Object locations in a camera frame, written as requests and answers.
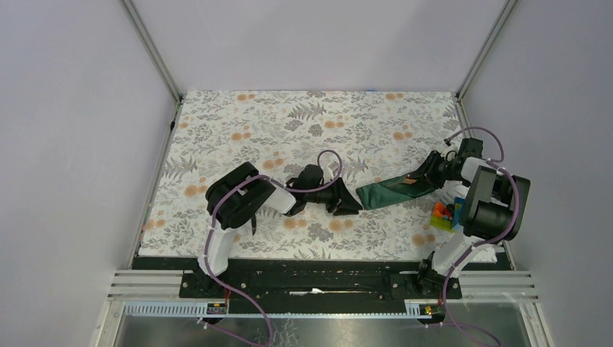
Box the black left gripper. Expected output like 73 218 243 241
304 176 362 215

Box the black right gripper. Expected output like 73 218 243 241
407 150 466 190

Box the dark green cloth napkin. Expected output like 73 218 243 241
356 170 437 210

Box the copper spoon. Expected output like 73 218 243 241
388 175 418 187

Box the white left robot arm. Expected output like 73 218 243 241
196 162 362 297

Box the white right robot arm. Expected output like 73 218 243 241
409 138 531 298

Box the colourful toy block stack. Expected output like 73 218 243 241
429 197 465 233

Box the floral patterned table mat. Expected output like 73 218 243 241
138 91 464 261

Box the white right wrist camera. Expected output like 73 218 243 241
440 142 458 161

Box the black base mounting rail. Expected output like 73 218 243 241
132 256 463 317

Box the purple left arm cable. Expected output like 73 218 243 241
203 150 343 347

